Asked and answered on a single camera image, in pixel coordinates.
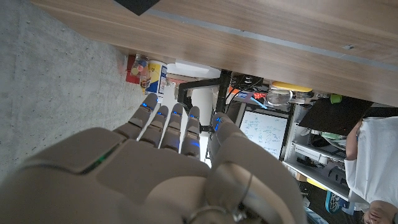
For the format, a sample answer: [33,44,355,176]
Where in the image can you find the white shelf unit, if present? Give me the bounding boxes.
[282,104,354,202]

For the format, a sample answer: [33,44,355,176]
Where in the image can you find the black photo album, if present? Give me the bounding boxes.
[113,0,161,16]

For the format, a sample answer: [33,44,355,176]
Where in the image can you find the yellow banana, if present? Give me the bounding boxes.
[271,81,313,93]

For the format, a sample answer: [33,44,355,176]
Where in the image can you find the white wipes canister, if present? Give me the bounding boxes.
[144,60,169,102]

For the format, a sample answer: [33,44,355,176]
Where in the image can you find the white box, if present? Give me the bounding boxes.
[167,59,222,80]

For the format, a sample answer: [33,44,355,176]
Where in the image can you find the blue shoe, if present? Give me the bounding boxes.
[324,190,343,215]

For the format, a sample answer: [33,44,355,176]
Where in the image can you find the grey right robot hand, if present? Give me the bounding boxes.
[0,92,308,224]

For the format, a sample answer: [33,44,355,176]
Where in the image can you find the person in white t-shirt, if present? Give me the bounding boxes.
[343,116,398,224]

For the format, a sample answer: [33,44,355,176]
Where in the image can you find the black keyboard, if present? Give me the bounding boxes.
[298,96,374,137]

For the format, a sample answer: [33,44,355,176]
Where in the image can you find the clear glass bowl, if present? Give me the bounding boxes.
[266,89,294,106]

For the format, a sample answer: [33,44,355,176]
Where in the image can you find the clear jar with coloured items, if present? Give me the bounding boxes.
[130,54,150,79]

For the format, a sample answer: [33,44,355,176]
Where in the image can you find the whiteboard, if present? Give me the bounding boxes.
[238,110,289,160]

